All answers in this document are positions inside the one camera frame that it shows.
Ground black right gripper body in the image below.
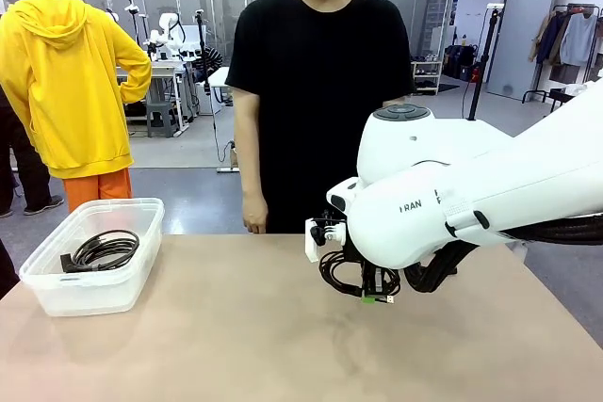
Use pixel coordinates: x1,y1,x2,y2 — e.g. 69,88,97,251
341,244,378,276

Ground thin black USB cable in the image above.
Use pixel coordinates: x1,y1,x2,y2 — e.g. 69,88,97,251
318,250,402,305

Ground black power cable with tie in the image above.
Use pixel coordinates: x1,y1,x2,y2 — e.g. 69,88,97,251
59,230,141,275

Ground person's right forearm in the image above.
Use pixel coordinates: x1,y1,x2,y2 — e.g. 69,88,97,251
239,137,269,208

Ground person's right hand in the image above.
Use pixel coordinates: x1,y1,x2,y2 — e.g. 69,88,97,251
242,201,269,235

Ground person in black T-shirt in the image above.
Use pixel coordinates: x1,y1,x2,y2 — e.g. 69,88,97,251
224,0,416,235

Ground white table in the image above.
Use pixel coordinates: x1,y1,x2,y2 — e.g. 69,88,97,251
431,117,531,263

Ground white shoe rack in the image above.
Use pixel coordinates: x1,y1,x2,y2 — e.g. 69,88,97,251
410,58,444,95

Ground black bags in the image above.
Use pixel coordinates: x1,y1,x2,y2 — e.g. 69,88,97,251
444,43,482,83

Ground grey step stool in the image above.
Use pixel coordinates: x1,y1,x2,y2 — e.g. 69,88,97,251
145,100,179,138

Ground person in striped shirt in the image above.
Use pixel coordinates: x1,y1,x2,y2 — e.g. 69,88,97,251
201,45,225,83

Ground black utility cart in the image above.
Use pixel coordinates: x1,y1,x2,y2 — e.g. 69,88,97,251
548,87,580,114

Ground white robot workbench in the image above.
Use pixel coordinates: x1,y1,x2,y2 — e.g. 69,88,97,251
122,58,192,138

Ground clear plastic storage bin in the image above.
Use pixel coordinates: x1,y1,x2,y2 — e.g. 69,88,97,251
18,197,165,317

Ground orange shorts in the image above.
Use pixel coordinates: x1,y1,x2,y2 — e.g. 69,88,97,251
63,169,134,213

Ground beige coat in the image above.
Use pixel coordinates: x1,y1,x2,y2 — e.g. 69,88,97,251
528,10,557,64

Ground dark navy garment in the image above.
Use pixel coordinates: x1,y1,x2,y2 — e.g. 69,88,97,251
536,10,566,67

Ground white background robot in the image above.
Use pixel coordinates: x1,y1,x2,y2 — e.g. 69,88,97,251
143,10,187,62

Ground grey sleeveless top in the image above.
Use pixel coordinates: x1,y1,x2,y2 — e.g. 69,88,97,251
559,13,598,68

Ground yellow hoodie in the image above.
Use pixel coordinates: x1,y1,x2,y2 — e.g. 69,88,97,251
0,0,153,181

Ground black clothes rack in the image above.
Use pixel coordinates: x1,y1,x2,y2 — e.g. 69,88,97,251
527,4,603,105

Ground person in black trousers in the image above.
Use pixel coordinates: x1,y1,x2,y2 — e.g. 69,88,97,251
0,86,65,217

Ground black bulky object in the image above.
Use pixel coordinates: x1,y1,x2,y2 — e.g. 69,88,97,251
0,236,20,299

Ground right wrist camera assembly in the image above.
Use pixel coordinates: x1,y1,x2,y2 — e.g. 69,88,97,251
304,208,350,264

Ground black right arm cable sleeve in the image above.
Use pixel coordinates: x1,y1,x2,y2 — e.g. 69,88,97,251
404,213,603,296

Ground black camera tripod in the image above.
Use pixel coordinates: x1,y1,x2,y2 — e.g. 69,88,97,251
193,8,219,139

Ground tripod with white camera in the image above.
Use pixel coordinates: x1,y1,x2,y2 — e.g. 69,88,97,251
122,0,142,39

